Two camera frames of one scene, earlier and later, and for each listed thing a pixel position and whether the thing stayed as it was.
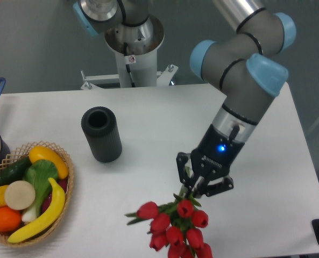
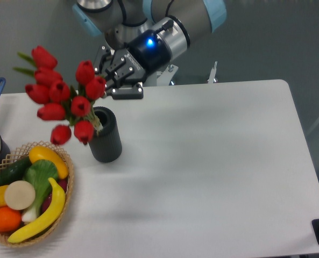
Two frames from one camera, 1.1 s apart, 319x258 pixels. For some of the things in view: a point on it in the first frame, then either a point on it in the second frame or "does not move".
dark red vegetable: x=63 y=183 does not move
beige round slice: x=20 y=195 does not move
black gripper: x=211 y=158 -> x=146 y=54
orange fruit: x=5 y=219 does not move
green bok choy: x=39 y=172 does not move
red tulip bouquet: x=175 y=226 -> x=59 y=101
